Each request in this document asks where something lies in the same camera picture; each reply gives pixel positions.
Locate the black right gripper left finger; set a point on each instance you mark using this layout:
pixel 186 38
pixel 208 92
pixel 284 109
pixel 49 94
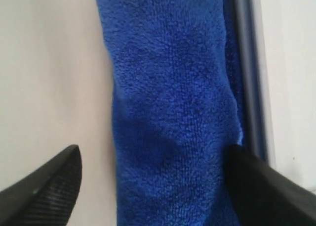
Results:
pixel 47 196

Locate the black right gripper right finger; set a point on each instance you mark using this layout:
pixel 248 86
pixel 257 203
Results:
pixel 263 197

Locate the blue microfibre cloth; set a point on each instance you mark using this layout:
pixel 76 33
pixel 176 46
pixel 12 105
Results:
pixel 177 105

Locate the white board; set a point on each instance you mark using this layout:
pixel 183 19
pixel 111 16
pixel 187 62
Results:
pixel 277 43

